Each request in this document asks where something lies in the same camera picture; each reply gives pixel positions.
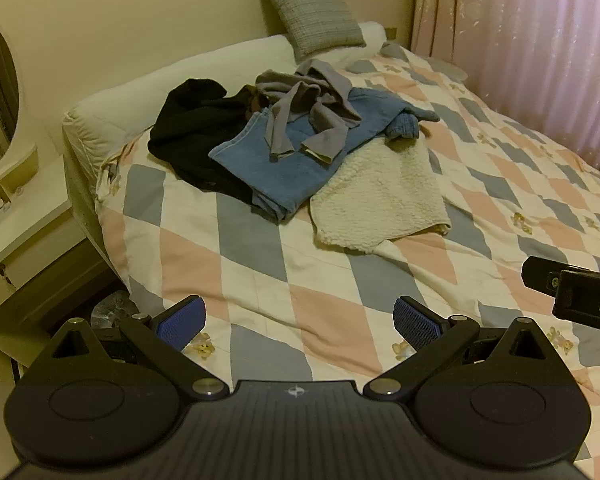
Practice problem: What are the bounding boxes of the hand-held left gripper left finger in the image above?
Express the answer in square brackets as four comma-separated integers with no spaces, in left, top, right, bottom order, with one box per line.
[45,296,228,401]

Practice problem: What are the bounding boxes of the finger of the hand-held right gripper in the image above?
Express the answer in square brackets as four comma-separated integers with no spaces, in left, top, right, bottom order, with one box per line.
[521,256,600,295]

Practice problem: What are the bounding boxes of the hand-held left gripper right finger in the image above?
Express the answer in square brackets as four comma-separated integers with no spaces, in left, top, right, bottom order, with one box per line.
[364,296,556,401]

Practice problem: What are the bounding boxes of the cream fleece garment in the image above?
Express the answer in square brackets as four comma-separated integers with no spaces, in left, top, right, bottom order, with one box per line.
[309,137,452,255]

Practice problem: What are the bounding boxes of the clear plastic bag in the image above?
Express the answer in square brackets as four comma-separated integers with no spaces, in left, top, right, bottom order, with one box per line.
[90,290,151,331]

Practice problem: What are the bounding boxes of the bed with checkered quilt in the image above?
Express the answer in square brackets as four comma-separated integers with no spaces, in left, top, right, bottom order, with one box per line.
[62,42,600,463]

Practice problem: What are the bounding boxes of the blue jeans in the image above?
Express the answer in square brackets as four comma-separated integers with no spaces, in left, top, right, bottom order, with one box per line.
[208,87,417,222]

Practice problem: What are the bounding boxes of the cream vanity dresser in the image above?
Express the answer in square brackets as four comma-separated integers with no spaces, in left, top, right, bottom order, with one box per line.
[0,15,118,358]

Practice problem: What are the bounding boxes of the dark blue denim garment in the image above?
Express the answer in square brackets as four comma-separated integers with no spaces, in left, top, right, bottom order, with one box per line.
[384,108,441,140]

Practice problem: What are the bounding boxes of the black garment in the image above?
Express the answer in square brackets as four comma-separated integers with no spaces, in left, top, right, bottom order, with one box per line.
[147,78,266,206]

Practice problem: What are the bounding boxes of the pink curtain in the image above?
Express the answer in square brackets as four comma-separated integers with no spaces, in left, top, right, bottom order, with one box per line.
[410,0,600,186]

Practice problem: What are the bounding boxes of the white bolster pillow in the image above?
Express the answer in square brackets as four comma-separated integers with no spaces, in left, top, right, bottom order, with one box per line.
[62,22,387,161]

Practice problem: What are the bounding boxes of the grey hoodie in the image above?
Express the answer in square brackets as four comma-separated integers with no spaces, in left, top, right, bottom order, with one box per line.
[255,58,363,163]

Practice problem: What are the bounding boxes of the grey woven pillow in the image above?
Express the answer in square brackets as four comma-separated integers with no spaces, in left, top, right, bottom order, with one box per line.
[255,0,367,63]

